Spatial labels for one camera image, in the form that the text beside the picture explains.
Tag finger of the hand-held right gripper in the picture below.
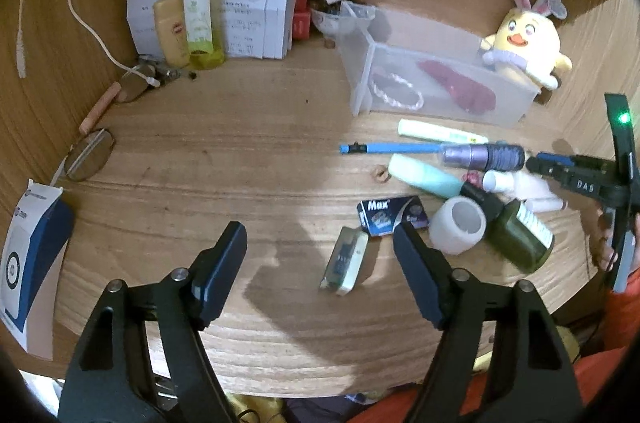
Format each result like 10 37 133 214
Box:
525 156 568 184
542 152 588 165

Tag white tape roll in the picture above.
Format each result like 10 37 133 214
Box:
429 196 488 256

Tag small clear plastic case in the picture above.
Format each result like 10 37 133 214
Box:
319 226 370 296

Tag purple cosmetic bottle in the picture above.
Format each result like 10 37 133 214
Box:
441 142 526 172

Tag pink white braided bracelet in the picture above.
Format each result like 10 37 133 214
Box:
370 70 425 110

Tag person's orange clothing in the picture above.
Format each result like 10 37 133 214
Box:
345 268 640 423

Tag clear plastic storage bin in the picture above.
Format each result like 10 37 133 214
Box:
337 0 545 129

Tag person's right hand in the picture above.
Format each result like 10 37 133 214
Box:
589 207 623 275

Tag eyeglasses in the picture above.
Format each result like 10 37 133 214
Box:
64 57 173 182

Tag yellow lotion bottle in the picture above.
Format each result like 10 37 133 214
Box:
152 0 191 68

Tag teal bottle with black cap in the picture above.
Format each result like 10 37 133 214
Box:
387 154 504 218

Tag yellow chick plush bunny ears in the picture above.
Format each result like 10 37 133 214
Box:
480 0 573 92

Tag pale yellow white tube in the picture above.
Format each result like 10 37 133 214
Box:
398 118 490 144

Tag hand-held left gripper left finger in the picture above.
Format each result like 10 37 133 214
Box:
57 220 248 423

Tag dark red flat case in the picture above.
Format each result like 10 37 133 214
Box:
419 59 497 114

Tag white and blue carton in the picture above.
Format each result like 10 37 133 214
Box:
0 179 76 362

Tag tan wooden stick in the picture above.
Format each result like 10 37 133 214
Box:
78 84 122 135

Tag dark blue small box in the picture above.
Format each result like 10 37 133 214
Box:
356 196 430 237

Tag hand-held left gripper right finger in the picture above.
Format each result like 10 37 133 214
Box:
392 220 586 423

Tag dark green bottle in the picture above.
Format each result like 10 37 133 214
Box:
487 198 556 274

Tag blue pencil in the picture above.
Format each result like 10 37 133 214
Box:
339 142 447 155

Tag small white bottle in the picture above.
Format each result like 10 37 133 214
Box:
482 170 517 194

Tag clear bowl of trinkets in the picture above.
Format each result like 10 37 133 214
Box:
309 4 347 40

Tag white folded papers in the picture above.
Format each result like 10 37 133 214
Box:
125 0 297 61

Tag red books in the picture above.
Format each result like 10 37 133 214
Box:
292 0 314 42

